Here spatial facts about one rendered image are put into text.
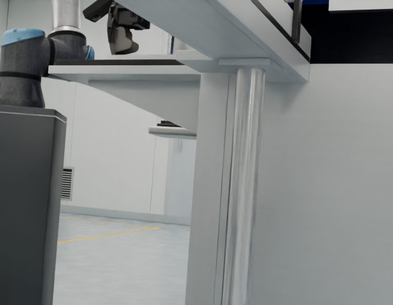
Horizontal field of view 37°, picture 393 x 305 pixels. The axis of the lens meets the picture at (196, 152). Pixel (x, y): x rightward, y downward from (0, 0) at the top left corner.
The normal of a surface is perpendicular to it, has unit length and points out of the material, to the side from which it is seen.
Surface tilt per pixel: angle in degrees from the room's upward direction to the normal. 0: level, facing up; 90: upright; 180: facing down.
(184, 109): 90
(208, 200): 90
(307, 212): 90
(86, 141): 90
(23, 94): 73
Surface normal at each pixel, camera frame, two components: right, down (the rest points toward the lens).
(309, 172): -0.36, -0.06
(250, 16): 0.93, 0.05
